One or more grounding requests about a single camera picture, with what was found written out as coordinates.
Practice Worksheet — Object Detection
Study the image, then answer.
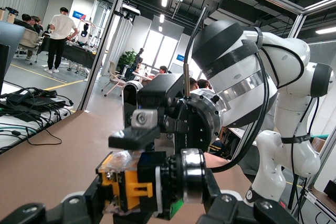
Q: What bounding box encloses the grey monitor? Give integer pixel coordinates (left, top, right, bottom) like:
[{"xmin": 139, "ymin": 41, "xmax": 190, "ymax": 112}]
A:
[{"xmin": 0, "ymin": 20, "xmax": 26, "ymax": 95}]

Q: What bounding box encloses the small black box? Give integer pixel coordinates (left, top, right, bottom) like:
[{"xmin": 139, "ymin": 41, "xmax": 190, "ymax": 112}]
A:
[{"xmin": 323, "ymin": 179, "xmax": 336, "ymax": 201}]

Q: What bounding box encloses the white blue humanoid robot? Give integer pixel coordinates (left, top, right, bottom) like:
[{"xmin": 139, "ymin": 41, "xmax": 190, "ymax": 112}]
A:
[{"xmin": 78, "ymin": 20, "xmax": 91, "ymax": 45}]

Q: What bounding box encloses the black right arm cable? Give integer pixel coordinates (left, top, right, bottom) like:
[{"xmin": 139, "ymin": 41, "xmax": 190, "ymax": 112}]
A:
[{"xmin": 183, "ymin": 6, "xmax": 271, "ymax": 174}]

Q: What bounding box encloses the beige office chair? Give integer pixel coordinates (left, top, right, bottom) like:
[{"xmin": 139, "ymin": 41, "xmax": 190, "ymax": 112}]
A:
[{"xmin": 16, "ymin": 28, "xmax": 40, "ymax": 66}]

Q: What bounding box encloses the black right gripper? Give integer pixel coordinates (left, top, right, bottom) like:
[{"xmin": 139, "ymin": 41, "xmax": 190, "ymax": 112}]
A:
[{"xmin": 108, "ymin": 72, "xmax": 224, "ymax": 157}]

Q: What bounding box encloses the table with black cloth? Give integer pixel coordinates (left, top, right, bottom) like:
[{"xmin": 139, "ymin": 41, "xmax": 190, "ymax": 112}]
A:
[{"xmin": 38, "ymin": 36, "xmax": 99, "ymax": 70}]

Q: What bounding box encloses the grey office chair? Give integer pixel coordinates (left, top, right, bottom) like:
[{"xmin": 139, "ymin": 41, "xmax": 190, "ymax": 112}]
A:
[{"xmin": 101, "ymin": 60, "xmax": 128, "ymax": 98}]

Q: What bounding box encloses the green potted plant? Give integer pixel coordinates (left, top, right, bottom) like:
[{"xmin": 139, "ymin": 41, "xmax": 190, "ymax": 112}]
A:
[{"xmin": 117, "ymin": 48, "xmax": 138, "ymax": 71}]

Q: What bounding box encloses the aluminium frame post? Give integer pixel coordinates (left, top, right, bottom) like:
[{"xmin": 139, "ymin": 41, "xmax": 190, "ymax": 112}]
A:
[{"xmin": 78, "ymin": 0, "xmax": 133, "ymax": 112}]

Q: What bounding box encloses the standing person white shirt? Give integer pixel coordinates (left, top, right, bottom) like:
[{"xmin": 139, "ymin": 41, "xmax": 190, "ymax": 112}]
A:
[{"xmin": 43, "ymin": 6, "xmax": 80, "ymax": 74}]

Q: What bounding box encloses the orange black button switch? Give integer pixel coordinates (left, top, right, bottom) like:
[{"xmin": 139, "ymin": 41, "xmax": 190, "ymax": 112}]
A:
[{"xmin": 94, "ymin": 148, "xmax": 208, "ymax": 221}]

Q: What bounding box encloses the thin black looped cable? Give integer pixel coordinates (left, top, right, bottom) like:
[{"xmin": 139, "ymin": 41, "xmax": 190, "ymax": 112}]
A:
[{"xmin": 25, "ymin": 126, "xmax": 63, "ymax": 146}]

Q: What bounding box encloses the brown cardboard box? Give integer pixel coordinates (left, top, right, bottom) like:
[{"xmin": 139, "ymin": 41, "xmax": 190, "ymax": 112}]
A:
[{"xmin": 310, "ymin": 136, "xmax": 329, "ymax": 154}]

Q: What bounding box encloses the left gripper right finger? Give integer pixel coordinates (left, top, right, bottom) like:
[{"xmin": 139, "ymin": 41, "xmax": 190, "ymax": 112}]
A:
[{"xmin": 197, "ymin": 167, "xmax": 300, "ymax": 224}]

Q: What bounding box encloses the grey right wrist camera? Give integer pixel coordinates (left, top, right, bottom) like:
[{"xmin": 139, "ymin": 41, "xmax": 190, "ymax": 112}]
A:
[{"xmin": 122, "ymin": 80, "xmax": 144, "ymax": 131}]

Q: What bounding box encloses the seated person dark hair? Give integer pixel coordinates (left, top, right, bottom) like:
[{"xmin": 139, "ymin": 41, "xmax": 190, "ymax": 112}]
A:
[
  {"xmin": 29, "ymin": 15, "xmax": 45, "ymax": 35},
  {"xmin": 196, "ymin": 78, "xmax": 214, "ymax": 91},
  {"xmin": 151, "ymin": 65, "xmax": 170, "ymax": 79},
  {"xmin": 188, "ymin": 77, "xmax": 200, "ymax": 91}
]

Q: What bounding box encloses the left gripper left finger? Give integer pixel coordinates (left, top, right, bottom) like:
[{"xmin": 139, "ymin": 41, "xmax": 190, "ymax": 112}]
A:
[{"xmin": 0, "ymin": 175, "xmax": 117, "ymax": 224}]

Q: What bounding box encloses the white overhead camera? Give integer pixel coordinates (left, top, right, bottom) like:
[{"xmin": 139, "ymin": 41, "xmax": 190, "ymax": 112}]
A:
[{"xmin": 121, "ymin": 3, "xmax": 142, "ymax": 17}]

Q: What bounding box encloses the seated person black shirt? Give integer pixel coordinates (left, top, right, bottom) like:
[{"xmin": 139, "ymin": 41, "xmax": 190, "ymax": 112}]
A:
[{"xmin": 13, "ymin": 13, "xmax": 37, "ymax": 33}]

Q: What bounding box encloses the black power adapter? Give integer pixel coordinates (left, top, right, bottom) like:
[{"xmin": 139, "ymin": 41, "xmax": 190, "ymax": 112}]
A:
[{"xmin": 6, "ymin": 88, "xmax": 36, "ymax": 105}]

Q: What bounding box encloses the black flat device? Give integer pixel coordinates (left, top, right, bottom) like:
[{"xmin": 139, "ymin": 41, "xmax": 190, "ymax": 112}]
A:
[{"xmin": 25, "ymin": 94, "xmax": 67, "ymax": 111}]

